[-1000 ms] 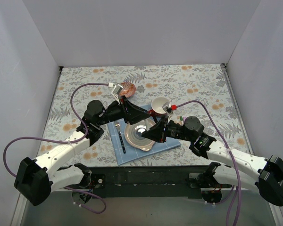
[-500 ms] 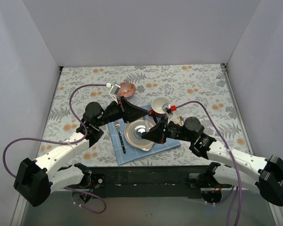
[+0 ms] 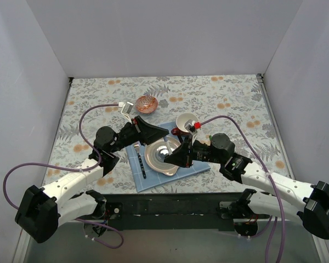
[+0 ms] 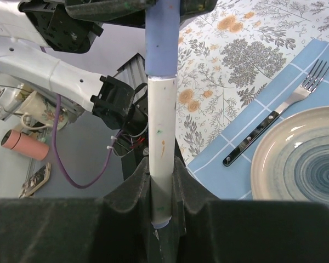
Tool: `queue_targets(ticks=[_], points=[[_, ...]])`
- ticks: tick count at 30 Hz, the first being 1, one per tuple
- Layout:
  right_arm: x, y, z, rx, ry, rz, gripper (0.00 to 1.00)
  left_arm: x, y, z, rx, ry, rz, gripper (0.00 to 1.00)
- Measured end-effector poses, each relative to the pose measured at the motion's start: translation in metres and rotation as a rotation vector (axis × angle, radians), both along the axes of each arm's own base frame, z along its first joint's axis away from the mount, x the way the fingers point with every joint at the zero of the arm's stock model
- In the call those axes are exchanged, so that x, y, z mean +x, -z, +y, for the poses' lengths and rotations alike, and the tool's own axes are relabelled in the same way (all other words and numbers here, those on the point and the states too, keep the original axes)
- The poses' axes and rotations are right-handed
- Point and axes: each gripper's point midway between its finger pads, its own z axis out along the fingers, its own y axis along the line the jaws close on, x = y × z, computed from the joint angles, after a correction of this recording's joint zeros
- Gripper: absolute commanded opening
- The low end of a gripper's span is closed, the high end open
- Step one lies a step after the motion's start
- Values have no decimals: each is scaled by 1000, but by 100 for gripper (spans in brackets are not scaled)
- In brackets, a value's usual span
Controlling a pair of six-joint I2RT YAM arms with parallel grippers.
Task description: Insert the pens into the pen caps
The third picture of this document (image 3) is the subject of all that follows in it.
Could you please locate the silver fork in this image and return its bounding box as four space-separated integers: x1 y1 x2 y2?
134 144 147 179

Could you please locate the red white cup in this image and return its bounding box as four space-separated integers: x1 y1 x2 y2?
171 113 198 136

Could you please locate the floral patterned tablecloth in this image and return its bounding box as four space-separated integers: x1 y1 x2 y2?
43 75 291 184

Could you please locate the cream grey plate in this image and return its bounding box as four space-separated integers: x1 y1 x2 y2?
144 139 179 176

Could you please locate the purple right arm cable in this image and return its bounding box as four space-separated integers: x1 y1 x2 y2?
201 115 287 263

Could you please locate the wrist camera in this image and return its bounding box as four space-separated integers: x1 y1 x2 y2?
118 101 134 121
184 119 201 141

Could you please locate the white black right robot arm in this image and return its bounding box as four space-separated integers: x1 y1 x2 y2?
164 133 329 240

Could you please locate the blue checked placemat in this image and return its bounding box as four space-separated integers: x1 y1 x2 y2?
126 122 211 193

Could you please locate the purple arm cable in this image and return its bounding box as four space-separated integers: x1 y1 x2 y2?
2 102 124 249
201 115 287 263

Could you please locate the red patterned bowl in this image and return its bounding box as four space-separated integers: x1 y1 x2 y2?
135 95 158 114

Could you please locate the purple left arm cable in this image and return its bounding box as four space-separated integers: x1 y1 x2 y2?
2 102 124 249

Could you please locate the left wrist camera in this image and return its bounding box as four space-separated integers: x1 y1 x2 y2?
118 101 134 121

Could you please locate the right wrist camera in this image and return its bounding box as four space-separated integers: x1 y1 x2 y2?
184 119 201 141

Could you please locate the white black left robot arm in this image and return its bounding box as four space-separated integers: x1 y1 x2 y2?
15 116 169 243

